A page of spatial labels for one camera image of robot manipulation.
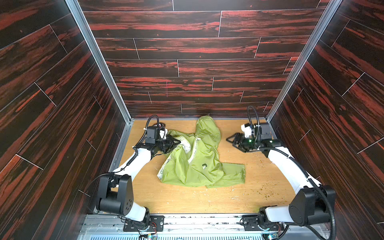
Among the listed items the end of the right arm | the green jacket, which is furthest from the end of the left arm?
the end of the right arm

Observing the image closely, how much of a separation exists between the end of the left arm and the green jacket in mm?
11

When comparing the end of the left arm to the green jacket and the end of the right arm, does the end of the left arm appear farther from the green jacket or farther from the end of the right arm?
the end of the right arm

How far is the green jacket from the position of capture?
85cm

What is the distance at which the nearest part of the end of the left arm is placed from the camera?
656 mm
